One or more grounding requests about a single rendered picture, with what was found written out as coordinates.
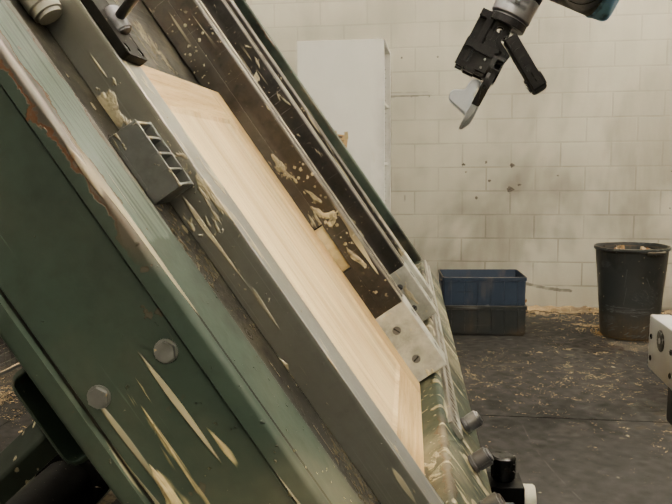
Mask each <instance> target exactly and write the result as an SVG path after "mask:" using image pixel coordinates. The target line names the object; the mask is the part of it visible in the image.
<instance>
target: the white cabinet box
mask: <svg viewBox="0 0 672 504"><path fill-rule="evenodd" d="M297 72H298V78H299V79H300V81H301V82H302V84H303V85H304V87H305V88H306V90H307V91H308V93H309V94H310V96H311V97H312V98H313V100H314V101H315V103H316V104H317V106H318V107H319V109H320V110H321V112H322V113H323V114H324V116H325V117H326V119H327V120H328V122H329V123H330V125H331V126H332V128H333V129H334V131H335V132H336V133H337V135H338V136H339V138H340V139H341V141H342V142H343V144H344V145H345V147H346V148H347V150H348V151H349V152H350V154H351V155H352V157H353V158H354V160H355V161H356V163H357V164H358V166H359V167H360V169H361V170H362V171H363V173H364V174H365V176H366V177H367V179H368V180H369V182H370V183H371V185H372V186H373V187H374V189H375V190H376V192H377V193H378V195H379V196H380V198H381V199H382V201H383V202H384V204H385V205H386V206H387V208H388V209H389V211H390V212H391V52H390V50H389V48H388V46H387V44H386V42H385V39H352V40H321V41H297Z"/></svg>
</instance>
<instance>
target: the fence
mask: <svg viewBox="0 0 672 504"><path fill-rule="evenodd" d="M59 2H60V3H61V5H62V7H63V8H62V15H61V16H60V18H59V19H57V20H56V21H55V22H53V23H51V24H48V25H46V27H47V28H48V29H49V31H50V32H51V34H52V35H53V36H54V38H55V39H56V41H57V42H58V44H59V45H60V46H61V48H62V49H63V51H64V52H65V54H66V55H67V56H68V58H69V59H70V61H71V62H72V64H73V65H74V66H75V68H76V69H77V71H78V72H79V74H80V75H81V76H82V78H83V79H84V81H85V82H86V84H87V85H88V86H89V88H90V89H91V91H92V92H93V94H94V95H95V96H96V98H97V99H98V101H99V102H100V104H101V105H102V106H103V108H104V109H105V111H106V112H107V114H108V115H109V116H110V118H111V119H112V121H113V122H114V124H115V125H116V126H117V128H118V129H119V130H121V129H122V128H123V127H125V126H126V125H128V124H129V123H130V122H132V121H133V120H134V119H136V120H137V121H142V122H151V123H152V125H153V126H154V128H155V129H156V130H157V132H158V133H159V135H160V136H161V138H162V139H163V140H164V142H165V143H166V145H167V146H168V148H169V149H170V150H171V152H172V153H173V155H174V156H175V158H176V159H177V160H178V162H179V163H180V165H181V166H182V168H183V169H184V171H185V172H186V173H187V175H188V176H189V178H190V179H191V181H192V182H193V183H194V185H192V186H191V187H190V188H188V189H187V190H185V191H184V192H183V193H181V194H180V195H179V196H177V197H176V198H174V199H173V200H172V201H170V203H171V205H172V206H173V208H174V209H175V211H176V212H177V213H178V215H179V216H180V218H181V219H182V221H183V222H184V223H185V225H186V226H187V228H188V229H189V231H190V232H191V233H192V235H193V236H194V238H195V239H196V241H197V242H198V243H199V245H200V246H201V248H202V249H203V251H204V252H205V253H206V255H207V256H208V258H209V259H210V261H211V262H212V263H213V265H214V266H215V268H216V269H217V271H218V272H219V273H220V275H221V276H222V278H223V279H224V281H225V282H226V283H227V285H228V286H229V288H230V289H231V290H232V292H233V293H234V295H235V296H236V298H237V299H238V300H239V302H240V303H241V305H242V306H243V308H244V309H245V310H246V312H247V313H248V315H249V316H250V318H251V319H252V320H253V322H254V323H255V325H256V326H257V328H258V329H259V330H260V332H261V333H262V335H263V336H264V338H265V339H266V340H267V342H268V343H269V345H270V346H271V348H272V349H273V350H274V352H275V353H276V355H277V356H278V358H279V359H280V360H281V362H282V363H283V365H284V366H285V368H286V369H287V370H288V372H289V373H290V375H291V376H292V378H293V379H294V380H295V382H296V383H297V385H298V386H299V388H300V389H301V390H302V392H303V393H304V395H305V396H306V398H307V399H308V400H309V402H310V403H311V405H312V406H313V408H314V409H315V410H316V412H317V413H318V415H319V416H320V417H321V419H322V420H323V422H324V423H325V425H326V426H327V427H328V429H329V430H330V432H331V433H332V435H333V436H334V437H335V439H336V440H337V442H338V443H339V445H340V446H341V447H342V449H343V450H344V452H345V453H346V455H347V456H348V457H349V459H350V460H351V462H352V463H353V465H354V466H355V467H356V469H357V470H358V472H359V473H360V475H361V476H362V477H363V479H364V480H365V482H366V483H367V485H368V486H369V487H370V489H371V490H372V492H373V493H374V495H375V496H376V497H377V499H378V500H379V502H380V503H381V504H444V502H443V501H442V499H441V498H440V497H439V495H438V494H437V492H436V491H435V489H434V488H433V487H432V485H431V484H430V482H429V481H428V479H427V478H426V476H425V475H424V474H423V472H422V471H421V469H420V468H419V466H418V465H417V464H416V462H415V461H414V459H413V458H412V456H411V455H410V453H409V452H408V451H407V449H406V448H405V446H404V445H403V443H402V442H401V441H400V439H399V438H398V436H397V435H396V433H395V432H394V430H393V429H392V428H391V426H390V425H389V423H388V422H387V420H386V419H385V418H384V416H383V415H382V413H381V412H380V410H379V409H378V407H377V406H376V405H375V403H374V402H373V400H372V399H371V397H370V396H369V395H368V393H367V392H366V390H365V389H364V387H363V386H362V385H361V383H360V382H359V380H358V379H357V377H356V376H355V374H354V373H353V372H352V370H351V369H350V367H349V366H348V364H347V363H346V362H345V360H344V359H343V357H342V356H341V354H340V353H339V351H338V350H337V349H336V347H335V346H334V344H333V343H332V341H331V340H330V339H329V337H328V336H327V334H326V333H325V331H324V330H323V328H322V327H321V326H320V324H319V323H318V321H317V320H316V318H315V317H314V316H313V314H312V313H311V311H310V310H309V308H308V307H307V305H306V304H305V303H304V301H303V300H302V298H301V297H300V295H299V294H298V293H297V291H296V290H295V288H294V287H293V285H292V284H291V282H290V281H289V280H288V278H287V277H286V275H285V274H284V272H283V271H282V270H281V268H280V267H279V265H278V264H277V262H276V261H275V260H274V258H273V257H272V255H271V254H270V252H269V251H268V249H267V248H266V247H265V245H264V244H263V242H262V241H261V239H260V238H259V237H258V235H257V234H256V232H255V231H254V229H253V228H252V226H251V225H250V224H249V222H248V221H247V219H246V218H245V216H244V215H243V214H242V212H241V211H240V209H239V208H238V206H237V205H236V203H235V202H234V201H233V199H232V198H231V196H230V195H229V193H228V192H227V191H226V189H225V188H224V186H223V185H222V183H221V182H220V180H219V179H218V178H217V176H216V175H215V173H214V172H213V170H212V169H211V168H210V166H209V165H208V163H207V162H206V160H205V159H204V157H203V156H202V155H201V153H200V152H199V150H198V149H197V147H196V146H195V145H194V143H193V142H192V140H191V139H190V137H189V136H188V135H187V133H186V132H185V130H184V129H183V127H182V126H181V124H180V123H179V122H178V120H177V119H176V117H175V116H174V114H173V113H172V112H171V110H170V109H169V107H168V106H167V104H166V103H165V101H164V100H163V99H162V97H161V96H160V94H159V93H158V91H157V90H156V89H155V87H154V86H153V84H152V83H151V81H150V80H149V78H148V77H147V76H146V74H145V73H144V71H143V70H142V68H141V67H140V66H138V65H135V64H133V63H130V62H127V61H124V60H122V59H121V58H120V57H119V55H118V54H117V52H116V51H115V50H114V48H113V47H112V45H111V44H110V42H109V41H108V40H107V38H106V37H105V35H104V34H103V32H102V31H101V30H100V28H99V27H98V25H97V24H96V22H95V21H94V19H93V18H92V17H91V15H90V14H89V12H88V11H87V9H86V8H85V7H84V5H83V4H82V2H81V1H80V0H59Z"/></svg>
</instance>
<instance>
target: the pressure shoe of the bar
mask: <svg viewBox="0 0 672 504"><path fill-rule="evenodd" d="M315 233H316V234H317V236H318V237H319V239H320V240H321V241H322V243H323V244H324V246H325V247H326V249H327V250H328V252H329V253H330V254H331V256H332V257H333V259H334V260H335V262H336V263H337V265H338V266H339V267H340V269H341V270H342V272H344V271H345V270H347V269H348V268H349V267H350V265H349V263H348V262H347V260H346V259H345V258H344V256H343V255H342V253H341V252H340V250H339V249H338V247H337V246H336V245H335V243H334V242H333V240H332V239H331V237H330V236H329V234H328V233H327V232H326V230H325V229H324V227H323V226H321V227H319V228H318V229H316V230H315Z"/></svg>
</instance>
